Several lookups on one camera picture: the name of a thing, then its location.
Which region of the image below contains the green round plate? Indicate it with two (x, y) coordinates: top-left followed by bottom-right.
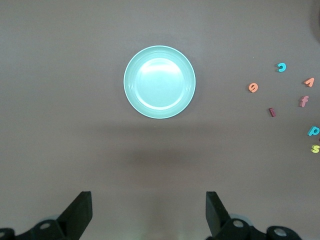
(123, 45), (197, 120)

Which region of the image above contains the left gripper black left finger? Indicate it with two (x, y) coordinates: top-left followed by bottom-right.
(0, 191), (93, 240)

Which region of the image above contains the teal foam letter p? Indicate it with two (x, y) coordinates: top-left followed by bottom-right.
(307, 125), (320, 137)

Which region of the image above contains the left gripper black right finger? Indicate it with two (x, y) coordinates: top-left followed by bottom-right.
(206, 191), (303, 240)

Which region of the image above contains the brown table cover sheet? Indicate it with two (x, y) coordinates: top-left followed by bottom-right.
(0, 0), (320, 240)

